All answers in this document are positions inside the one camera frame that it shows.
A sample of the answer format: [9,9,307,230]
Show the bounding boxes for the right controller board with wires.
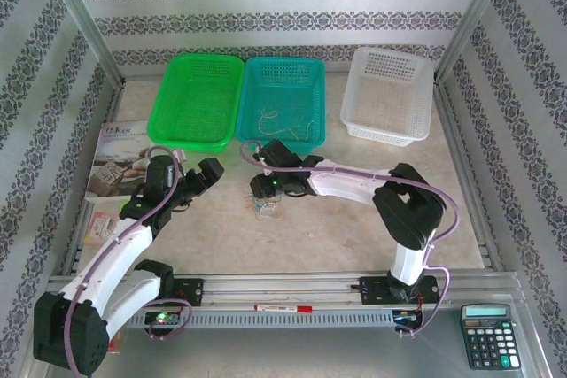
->
[393,309,422,324]

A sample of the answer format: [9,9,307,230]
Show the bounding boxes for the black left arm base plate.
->
[170,278,206,307]

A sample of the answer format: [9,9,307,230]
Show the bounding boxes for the aluminium side rail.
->
[61,81,128,275]
[433,79,505,272]

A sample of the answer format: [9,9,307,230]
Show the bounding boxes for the rubber bands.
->
[259,201,285,222]

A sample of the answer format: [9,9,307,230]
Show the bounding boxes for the green plastic basket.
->
[147,53,246,153]

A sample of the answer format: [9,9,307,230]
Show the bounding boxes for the red and white marker pen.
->
[253,303,314,312]

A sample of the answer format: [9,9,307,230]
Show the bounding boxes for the aluminium frame post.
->
[39,0,126,86]
[435,0,518,83]

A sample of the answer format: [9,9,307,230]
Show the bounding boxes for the grey slotted cable duct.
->
[126,309,398,329]

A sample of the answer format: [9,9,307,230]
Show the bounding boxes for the black desk calculator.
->
[460,303,520,370]

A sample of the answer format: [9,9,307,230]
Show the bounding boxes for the thin blue cable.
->
[247,200,272,222]

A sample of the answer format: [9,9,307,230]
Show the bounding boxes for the white plastic basket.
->
[339,46,435,148]

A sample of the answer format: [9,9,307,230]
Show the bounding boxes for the thin white cable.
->
[258,106,319,143]

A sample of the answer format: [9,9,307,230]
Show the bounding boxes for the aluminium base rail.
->
[43,271,519,308]

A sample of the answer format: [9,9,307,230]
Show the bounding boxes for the book with photo cover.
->
[85,120,154,202]

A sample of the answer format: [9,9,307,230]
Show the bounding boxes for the left controller board green light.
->
[145,311,183,326]

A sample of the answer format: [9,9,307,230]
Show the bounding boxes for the pink printed card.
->
[83,209,120,246]

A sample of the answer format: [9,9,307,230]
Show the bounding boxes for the teal plastic basket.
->
[234,57,328,154]

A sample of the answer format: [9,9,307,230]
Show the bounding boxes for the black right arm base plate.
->
[359,275,439,306]

